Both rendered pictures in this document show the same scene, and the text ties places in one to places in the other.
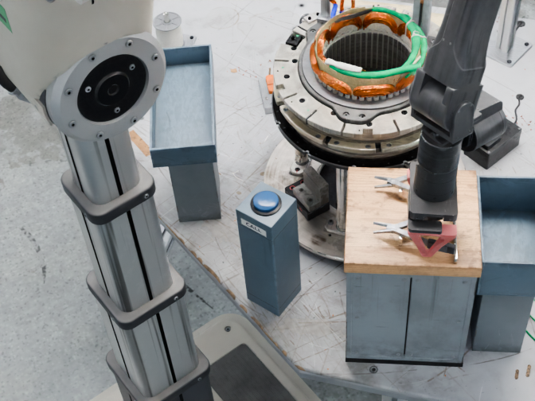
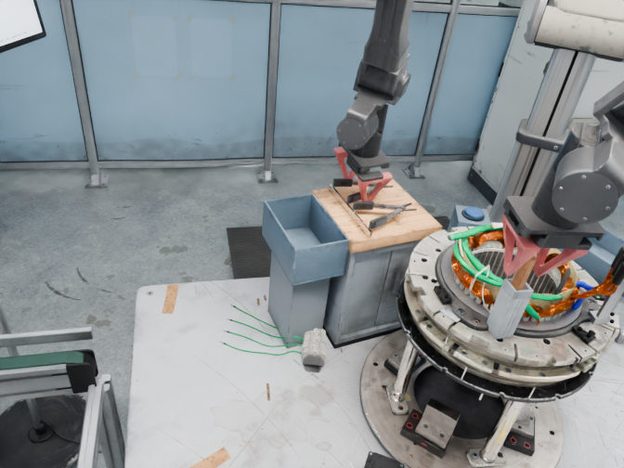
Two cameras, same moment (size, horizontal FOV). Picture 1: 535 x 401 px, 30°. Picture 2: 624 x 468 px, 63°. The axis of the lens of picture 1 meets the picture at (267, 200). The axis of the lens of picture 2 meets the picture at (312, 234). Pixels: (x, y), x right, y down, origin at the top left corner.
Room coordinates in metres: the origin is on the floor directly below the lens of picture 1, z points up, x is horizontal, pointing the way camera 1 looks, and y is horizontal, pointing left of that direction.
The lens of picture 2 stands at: (1.57, -0.83, 1.61)
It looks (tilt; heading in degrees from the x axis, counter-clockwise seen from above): 35 degrees down; 144
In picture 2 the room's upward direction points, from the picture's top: 7 degrees clockwise
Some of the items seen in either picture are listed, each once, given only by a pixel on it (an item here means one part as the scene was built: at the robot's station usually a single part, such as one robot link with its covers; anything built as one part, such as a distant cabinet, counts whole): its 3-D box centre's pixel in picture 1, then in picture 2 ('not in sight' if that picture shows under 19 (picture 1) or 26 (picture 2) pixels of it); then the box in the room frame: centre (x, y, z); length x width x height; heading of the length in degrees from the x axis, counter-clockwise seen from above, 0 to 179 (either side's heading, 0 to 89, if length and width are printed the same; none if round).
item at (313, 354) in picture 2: not in sight; (314, 345); (1.00, -0.37, 0.80); 0.10 x 0.05 x 0.04; 144
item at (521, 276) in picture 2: not in sight; (522, 274); (1.31, -0.29, 1.20); 0.02 x 0.02 x 0.06
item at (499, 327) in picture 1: (504, 273); (298, 276); (0.91, -0.37, 0.92); 0.17 x 0.11 x 0.28; 171
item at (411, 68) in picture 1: (374, 69); (484, 231); (1.17, -0.19, 1.15); 0.15 x 0.04 x 0.02; 72
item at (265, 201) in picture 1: (265, 200); (474, 212); (1.01, 0.00, 1.04); 0.04 x 0.04 x 0.01
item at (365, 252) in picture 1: (411, 219); (373, 213); (0.94, -0.22, 1.05); 0.20 x 0.19 x 0.02; 81
